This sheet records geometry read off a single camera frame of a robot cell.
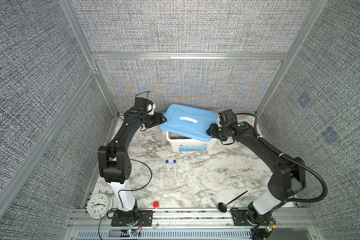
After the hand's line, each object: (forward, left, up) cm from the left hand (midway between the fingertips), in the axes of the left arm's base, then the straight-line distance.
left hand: (162, 120), depth 90 cm
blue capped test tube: (-26, -6, -4) cm, 27 cm away
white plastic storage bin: (-11, -8, -8) cm, 16 cm away
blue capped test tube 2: (-26, -3, -4) cm, 26 cm away
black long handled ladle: (-44, -30, -19) cm, 57 cm away
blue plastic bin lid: (-1, -16, -1) cm, 16 cm away
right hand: (-8, -28, -2) cm, 29 cm away
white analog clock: (-40, +32, -16) cm, 54 cm away
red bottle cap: (-42, +4, -18) cm, 45 cm away
